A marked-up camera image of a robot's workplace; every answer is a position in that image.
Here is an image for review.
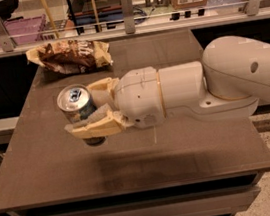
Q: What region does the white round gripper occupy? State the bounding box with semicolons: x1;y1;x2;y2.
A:
64;66;165;139

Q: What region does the redbull can blue silver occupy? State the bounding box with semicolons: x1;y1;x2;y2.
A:
54;80;108;151

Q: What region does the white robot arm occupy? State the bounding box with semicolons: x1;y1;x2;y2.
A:
57;36;270;145

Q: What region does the brown chip bag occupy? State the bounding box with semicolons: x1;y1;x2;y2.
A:
26;39;113;75

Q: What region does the purple plastic crate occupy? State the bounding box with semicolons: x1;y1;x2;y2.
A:
0;14;46;45

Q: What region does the middle metal railing post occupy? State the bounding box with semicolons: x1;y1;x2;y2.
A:
121;0;136;34

